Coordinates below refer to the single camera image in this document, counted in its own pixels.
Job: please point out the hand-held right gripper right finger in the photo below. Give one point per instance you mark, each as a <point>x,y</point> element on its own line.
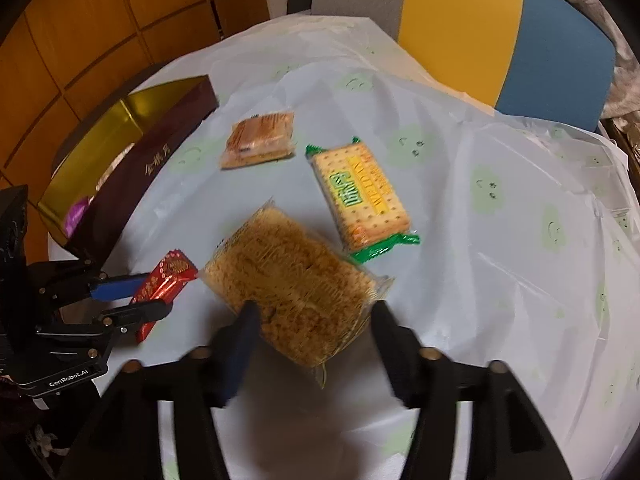
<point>395,360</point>

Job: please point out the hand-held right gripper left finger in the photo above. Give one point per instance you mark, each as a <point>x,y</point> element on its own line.
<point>240,355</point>

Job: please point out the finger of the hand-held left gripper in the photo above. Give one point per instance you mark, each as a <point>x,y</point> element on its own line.
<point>145,311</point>
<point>117,287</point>

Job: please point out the red snack packet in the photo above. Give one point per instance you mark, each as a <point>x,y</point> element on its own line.
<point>167,275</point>

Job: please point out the purple candy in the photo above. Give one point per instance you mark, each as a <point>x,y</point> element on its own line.
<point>75,217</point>

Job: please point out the clear rice cracker packet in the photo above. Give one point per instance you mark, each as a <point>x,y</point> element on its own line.
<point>290,270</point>

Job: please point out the brown box with gold lining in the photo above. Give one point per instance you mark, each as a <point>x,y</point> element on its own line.
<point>150,160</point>

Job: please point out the white smiley plastic tablecloth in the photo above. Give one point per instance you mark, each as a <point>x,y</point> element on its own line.
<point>475,260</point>

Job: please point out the green yellow biscuit packet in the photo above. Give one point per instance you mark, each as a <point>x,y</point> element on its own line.
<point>360,195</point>

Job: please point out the brown sandwich cracker packet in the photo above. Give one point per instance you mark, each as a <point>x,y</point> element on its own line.
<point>260,137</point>

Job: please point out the orange wooden wardrobe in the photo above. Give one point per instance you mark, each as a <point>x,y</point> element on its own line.
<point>100,10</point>

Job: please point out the wooden bedside table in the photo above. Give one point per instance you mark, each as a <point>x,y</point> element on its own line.
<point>627,145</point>

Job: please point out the grey yellow blue chair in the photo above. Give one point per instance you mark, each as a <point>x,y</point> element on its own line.
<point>460,25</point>

